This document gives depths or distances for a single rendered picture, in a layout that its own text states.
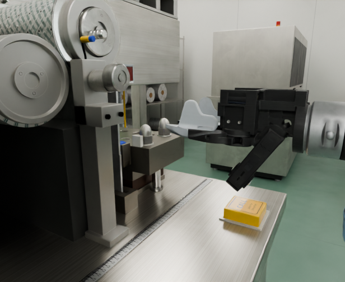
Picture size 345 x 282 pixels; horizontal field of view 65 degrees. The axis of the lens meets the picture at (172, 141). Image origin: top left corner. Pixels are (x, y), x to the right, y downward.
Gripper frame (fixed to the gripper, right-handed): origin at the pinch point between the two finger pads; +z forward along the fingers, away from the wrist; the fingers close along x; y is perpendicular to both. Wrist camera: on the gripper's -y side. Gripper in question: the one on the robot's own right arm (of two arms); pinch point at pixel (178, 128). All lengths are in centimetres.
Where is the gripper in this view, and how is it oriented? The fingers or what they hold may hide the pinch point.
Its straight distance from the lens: 47.4
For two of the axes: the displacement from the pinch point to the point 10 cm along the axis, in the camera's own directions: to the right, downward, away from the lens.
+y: 0.0, -9.7, -2.4
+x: -5.0, 2.1, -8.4
